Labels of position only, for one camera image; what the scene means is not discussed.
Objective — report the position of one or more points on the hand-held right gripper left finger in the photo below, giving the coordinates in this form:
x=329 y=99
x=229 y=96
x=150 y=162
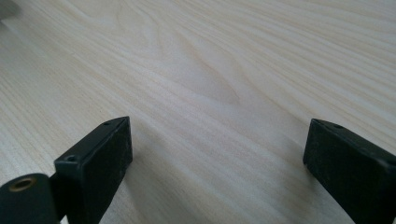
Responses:
x=93 y=174

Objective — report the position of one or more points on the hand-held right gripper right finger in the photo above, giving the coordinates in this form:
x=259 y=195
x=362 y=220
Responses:
x=351 y=177

